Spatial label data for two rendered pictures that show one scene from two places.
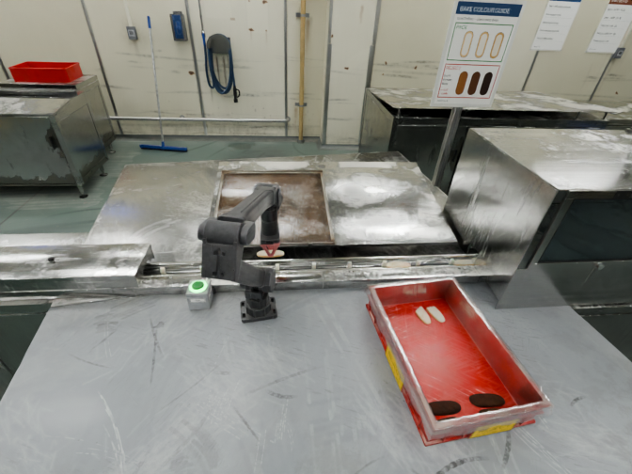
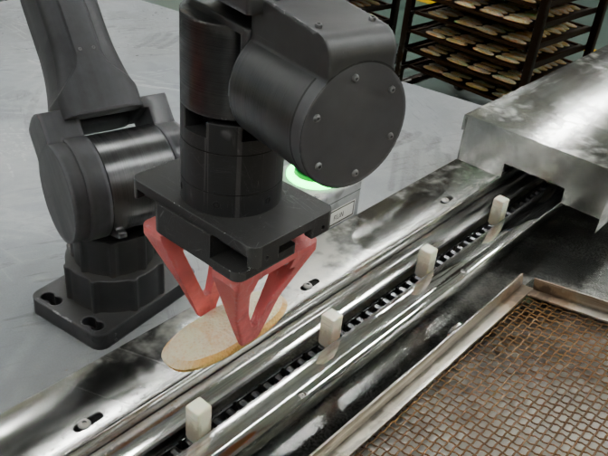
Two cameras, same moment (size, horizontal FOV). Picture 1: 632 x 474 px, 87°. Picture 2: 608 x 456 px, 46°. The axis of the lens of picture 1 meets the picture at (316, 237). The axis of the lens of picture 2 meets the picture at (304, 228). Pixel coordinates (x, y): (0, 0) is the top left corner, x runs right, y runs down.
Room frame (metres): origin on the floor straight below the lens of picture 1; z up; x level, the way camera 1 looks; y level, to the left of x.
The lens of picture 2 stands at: (1.24, -0.05, 1.23)
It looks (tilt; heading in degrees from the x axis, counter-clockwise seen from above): 33 degrees down; 136
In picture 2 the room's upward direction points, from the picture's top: 6 degrees clockwise
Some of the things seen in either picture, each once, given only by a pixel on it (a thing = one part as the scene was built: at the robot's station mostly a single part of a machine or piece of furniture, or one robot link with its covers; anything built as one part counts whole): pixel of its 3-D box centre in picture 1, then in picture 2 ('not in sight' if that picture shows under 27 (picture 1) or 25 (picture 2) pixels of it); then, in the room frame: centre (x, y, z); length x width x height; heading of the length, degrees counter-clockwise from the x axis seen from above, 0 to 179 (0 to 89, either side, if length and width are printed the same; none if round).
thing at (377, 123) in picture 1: (462, 147); not in sight; (3.33, -1.44, 0.51); 1.93 x 1.05 x 1.02; 98
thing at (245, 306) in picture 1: (258, 303); (115, 260); (0.77, 0.18, 0.86); 0.12 x 0.09 x 0.08; 105
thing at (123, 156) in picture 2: (257, 281); (127, 192); (0.79, 0.19, 0.94); 0.09 x 0.05 x 0.10; 174
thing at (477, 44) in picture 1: (475, 56); not in sight; (1.79, -0.70, 1.50); 0.33 x 0.01 x 0.45; 98
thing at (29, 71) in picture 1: (48, 71); not in sight; (3.68, 2.84, 0.93); 0.51 x 0.36 x 0.13; 102
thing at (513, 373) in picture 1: (441, 345); not in sight; (0.63, -0.39, 0.87); 0.49 x 0.34 x 0.10; 13
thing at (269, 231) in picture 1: (269, 227); (232, 162); (0.95, 0.16, 1.04); 0.10 x 0.07 x 0.07; 7
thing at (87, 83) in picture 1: (67, 120); not in sight; (3.68, 2.84, 0.44); 0.70 x 0.55 x 0.87; 98
